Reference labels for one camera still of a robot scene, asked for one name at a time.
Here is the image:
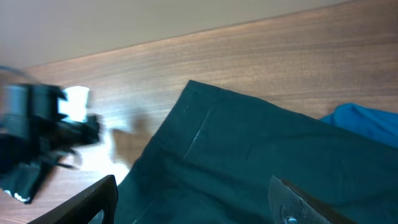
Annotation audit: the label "blue shirt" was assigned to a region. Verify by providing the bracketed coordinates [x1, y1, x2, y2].
[320, 103, 397, 148]

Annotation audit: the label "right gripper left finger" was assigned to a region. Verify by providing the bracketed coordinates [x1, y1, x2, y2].
[29, 175, 118, 224]

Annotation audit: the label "folded black polo shirt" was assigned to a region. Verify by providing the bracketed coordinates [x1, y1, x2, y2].
[1, 161, 53, 204]

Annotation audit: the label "black shorts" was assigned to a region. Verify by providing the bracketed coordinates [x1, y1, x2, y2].
[114, 81, 397, 223]

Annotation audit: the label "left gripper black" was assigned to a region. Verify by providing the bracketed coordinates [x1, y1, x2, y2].
[40, 114, 101, 170]

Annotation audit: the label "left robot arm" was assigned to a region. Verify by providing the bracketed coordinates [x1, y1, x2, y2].
[1, 66, 101, 173]

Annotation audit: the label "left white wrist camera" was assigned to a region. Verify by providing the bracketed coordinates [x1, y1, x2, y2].
[58, 86, 90, 123]

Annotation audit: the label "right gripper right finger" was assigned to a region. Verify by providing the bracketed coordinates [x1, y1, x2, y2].
[268, 175, 356, 224]

